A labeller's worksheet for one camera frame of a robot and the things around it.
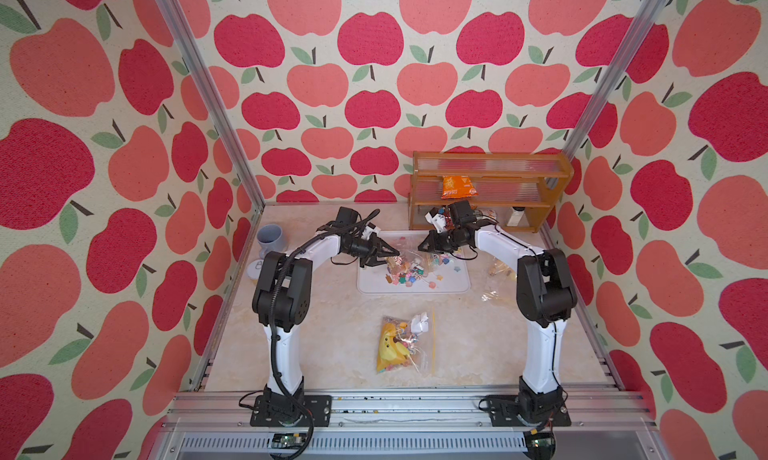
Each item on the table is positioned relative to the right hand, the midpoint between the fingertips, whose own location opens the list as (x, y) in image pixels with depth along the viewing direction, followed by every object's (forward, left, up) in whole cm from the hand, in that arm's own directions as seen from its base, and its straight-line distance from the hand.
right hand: (422, 251), depth 97 cm
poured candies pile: (-2, -6, -7) cm, 9 cm away
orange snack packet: (+21, -11, +11) cm, 26 cm away
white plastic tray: (-8, +16, -7) cm, 20 cm away
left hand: (-8, +8, +6) cm, 13 cm away
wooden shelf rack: (+36, -39, -2) cm, 53 cm away
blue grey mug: (-1, +51, +2) cm, 52 cm away
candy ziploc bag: (-7, +4, 0) cm, 7 cm away
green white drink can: (+20, -25, 0) cm, 32 cm away
